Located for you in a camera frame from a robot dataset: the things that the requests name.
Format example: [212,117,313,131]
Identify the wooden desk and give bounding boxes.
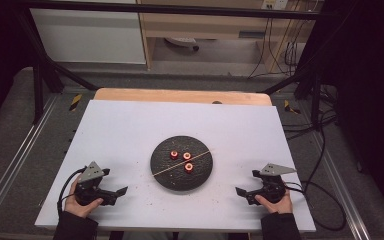
[136,0,325,73]

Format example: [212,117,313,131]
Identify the white cabinet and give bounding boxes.
[29,7,147,65]

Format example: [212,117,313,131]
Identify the person's left hand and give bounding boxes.
[63,176,105,220]

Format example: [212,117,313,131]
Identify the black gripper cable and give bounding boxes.
[283,181,347,232]
[56,166,87,216]

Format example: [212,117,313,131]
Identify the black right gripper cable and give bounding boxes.
[283,181,347,232]

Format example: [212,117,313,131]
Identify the black floor cables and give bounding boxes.
[281,83,340,142]

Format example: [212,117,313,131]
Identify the round black plate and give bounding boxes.
[149,135,214,192]

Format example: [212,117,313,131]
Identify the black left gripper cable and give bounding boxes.
[56,166,87,216]

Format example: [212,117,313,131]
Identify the person's right hand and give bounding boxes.
[254,191,294,215]

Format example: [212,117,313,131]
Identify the aluminium floor rail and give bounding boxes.
[312,132,372,240]
[0,94,60,228]

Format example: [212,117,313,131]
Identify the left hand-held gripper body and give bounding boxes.
[74,161,111,206]

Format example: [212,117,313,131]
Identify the grey chair base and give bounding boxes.
[164,36,201,53]

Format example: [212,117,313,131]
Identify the black frame crossbar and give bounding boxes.
[15,0,328,21]

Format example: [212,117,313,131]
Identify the hanging black desk cables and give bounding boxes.
[247,16,302,80]

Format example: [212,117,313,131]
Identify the white wall socket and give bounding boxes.
[261,0,290,11]

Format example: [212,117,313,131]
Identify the thin bamboo skewer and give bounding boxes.
[151,150,212,177]

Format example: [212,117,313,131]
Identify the black metal stand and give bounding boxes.
[15,9,100,125]
[262,19,325,131]

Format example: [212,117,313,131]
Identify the yellow black floor tape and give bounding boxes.
[283,99,301,115]
[68,93,83,112]

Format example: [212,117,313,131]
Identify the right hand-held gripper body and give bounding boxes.
[251,162,298,204]

